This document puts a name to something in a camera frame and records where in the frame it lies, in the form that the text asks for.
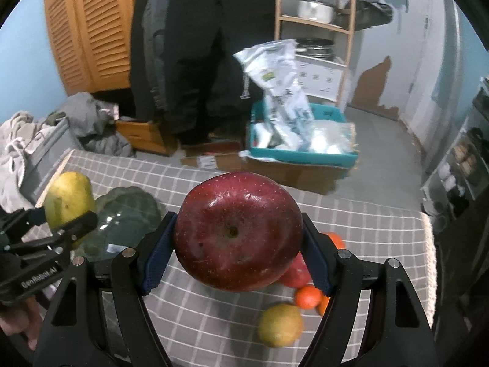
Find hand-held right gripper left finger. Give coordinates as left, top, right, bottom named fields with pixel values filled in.
left=32, top=212, right=180, bottom=367

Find white patterned box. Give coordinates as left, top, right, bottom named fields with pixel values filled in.
left=296, top=54, right=344, bottom=102

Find teal box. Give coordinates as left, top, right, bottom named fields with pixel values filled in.
left=246, top=101, right=360, bottom=169

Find brown cardboard box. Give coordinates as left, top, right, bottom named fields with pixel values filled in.
left=179, top=151, right=350, bottom=195

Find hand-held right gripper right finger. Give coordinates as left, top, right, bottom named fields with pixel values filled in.
left=300, top=212, right=440, bottom=367

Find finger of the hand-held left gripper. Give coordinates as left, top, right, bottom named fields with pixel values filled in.
left=0, top=211, right=99, bottom=266
left=0, top=207, right=49, bottom=238

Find dark grey hanging jacket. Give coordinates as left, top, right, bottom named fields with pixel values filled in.
left=129, top=0, right=172, bottom=123

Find grey fabric storage bag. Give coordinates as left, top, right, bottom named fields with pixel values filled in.
left=19, top=117, right=85, bottom=205

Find clear plastic bags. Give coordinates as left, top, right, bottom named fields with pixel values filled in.
left=233, top=40, right=316, bottom=146
left=309, top=120, right=356, bottom=154

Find wooden drawer box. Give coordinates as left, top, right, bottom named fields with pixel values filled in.
left=115, top=119, right=178, bottom=157

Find dark green glass plate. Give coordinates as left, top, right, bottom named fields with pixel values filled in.
left=72, top=187, right=167, bottom=262

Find cluttered storage shelf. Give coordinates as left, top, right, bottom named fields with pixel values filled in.
left=420, top=76, right=489, bottom=222

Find stacked metal steamer pot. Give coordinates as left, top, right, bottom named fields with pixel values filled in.
left=296, top=37, right=335, bottom=60

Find grey crumpled garment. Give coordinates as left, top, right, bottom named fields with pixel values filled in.
left=50, top=92, right=134, bottom=157

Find wooden louvered cabinet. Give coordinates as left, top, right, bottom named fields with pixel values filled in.
left=43, top=0, right=146, bottom=96

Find dark red apple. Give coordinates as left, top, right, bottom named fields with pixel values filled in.
left=277, top=254, right=312, bottom=289
left=173, top=172, right=304, bottom=293

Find yellow mango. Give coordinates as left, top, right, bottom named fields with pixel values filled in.
left=258, top=304, right=305, bottom=348

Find olive green jacket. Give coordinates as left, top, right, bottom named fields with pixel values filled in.
left=336, top=0, right=394, bottom=31

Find wooden shelf rack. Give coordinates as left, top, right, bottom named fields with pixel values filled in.
left=274, top=0, right=358, bottom=108

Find black hanging coat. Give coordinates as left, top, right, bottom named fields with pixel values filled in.
left=160, top=0, right=276, bottom=146

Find white crumpled cloth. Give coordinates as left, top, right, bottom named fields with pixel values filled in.
left=0, top=112, right=50, bottom=215

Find orange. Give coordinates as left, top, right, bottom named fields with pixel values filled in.
left=323, top=232, right=346, bottom=251

